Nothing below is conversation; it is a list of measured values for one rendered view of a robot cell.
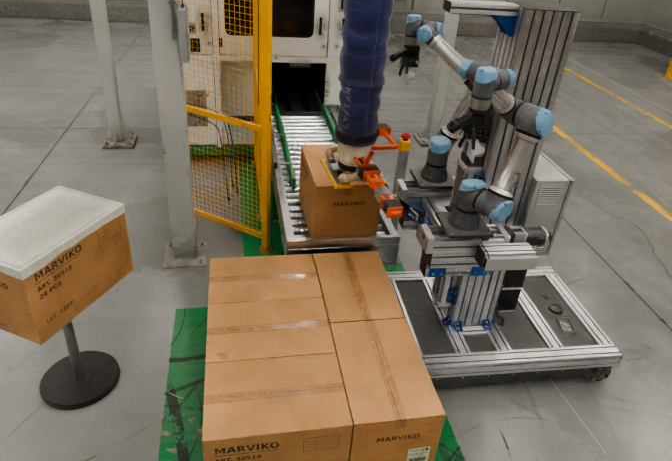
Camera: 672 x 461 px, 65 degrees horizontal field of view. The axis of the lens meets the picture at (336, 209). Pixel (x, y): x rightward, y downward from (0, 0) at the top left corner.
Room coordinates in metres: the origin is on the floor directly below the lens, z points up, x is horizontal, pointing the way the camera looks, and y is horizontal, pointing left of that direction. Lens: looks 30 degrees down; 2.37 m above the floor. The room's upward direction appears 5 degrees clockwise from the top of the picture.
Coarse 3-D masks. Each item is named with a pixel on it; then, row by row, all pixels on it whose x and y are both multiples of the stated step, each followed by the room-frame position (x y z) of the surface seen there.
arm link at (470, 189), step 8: (464, 184) 2.22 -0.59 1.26; (472, 184) 2.22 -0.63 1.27; (480, 184) 2.22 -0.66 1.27; (464, 192) 2.20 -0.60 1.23; (472, 192) 2.19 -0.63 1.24; (480, 192) 2.17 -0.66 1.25; (464, 200) 2.20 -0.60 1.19; (472, 200) 2.16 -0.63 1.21; (464, 208) 2.19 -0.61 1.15; (472, 208) 2.17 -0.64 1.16
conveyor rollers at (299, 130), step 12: (276, 120) 4.67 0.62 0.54; (288, 120) 4.70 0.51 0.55; (300, 120) 4.72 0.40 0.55; (312, 120) 4.75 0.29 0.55; (324, 120) 4.77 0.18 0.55; (276, 132) 4.40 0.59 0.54; (288, 132) 4.42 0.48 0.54; (300, 132) 4.45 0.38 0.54; (312, 132) 4.47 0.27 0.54; (324, 132) 4.49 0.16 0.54; (276, 144) 4.13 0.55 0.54; (288, 144) 4.15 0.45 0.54; (300, 144) 4.18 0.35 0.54; (288, 180) 3.52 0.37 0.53; (288, 192) 3.34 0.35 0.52; (288, 204) 3.16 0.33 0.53; (300, 204) 3.18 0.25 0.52; (300, 216) 3.00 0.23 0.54; (300, 228) 2.83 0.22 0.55
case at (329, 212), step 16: (304, 144) 3.25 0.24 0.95; (320, 144) 3.27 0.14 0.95; (336, 144) 3.29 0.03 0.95; (304, 160) 3.08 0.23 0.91; (304, 176) 3.05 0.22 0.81; (320, 176) 2.80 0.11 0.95; (304, 192) 3.02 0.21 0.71; (320, 192) 2.67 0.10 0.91; (336, 192) 2.69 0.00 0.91; (352, 192) 2.72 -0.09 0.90; (368, 192) 2.74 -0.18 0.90; (304, 208) 3.00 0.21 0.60; (320, 208) 2.67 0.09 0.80; (336, 208) 2.69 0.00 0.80; (352, 208) 2.72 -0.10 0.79; (368, 208) 2.74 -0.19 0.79; (320, 224) 2.67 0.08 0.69; (336, 224) 2.70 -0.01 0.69; (352, 224) 2.72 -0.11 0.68; (368, 224) 2.75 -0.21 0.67
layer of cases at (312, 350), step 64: (256, 256) 2.50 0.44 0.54; (320, 256) 2.55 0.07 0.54; (256, 320) 1.97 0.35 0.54; (320, 320) 2.00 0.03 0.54; (384, 320) 2.04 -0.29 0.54; (256, 384) 1.57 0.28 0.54; (320, 384) 1.60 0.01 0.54; (384, 384) 1.63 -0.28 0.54; (256, 448) 1.32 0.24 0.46; (320, 448) 1.38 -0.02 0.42; (384, 448) 1.44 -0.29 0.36
